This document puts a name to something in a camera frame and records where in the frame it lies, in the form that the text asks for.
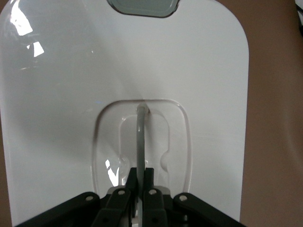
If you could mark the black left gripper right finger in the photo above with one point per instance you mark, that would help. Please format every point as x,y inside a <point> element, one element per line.
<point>154,205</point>

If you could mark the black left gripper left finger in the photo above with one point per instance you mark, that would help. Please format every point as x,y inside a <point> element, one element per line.
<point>118,205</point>

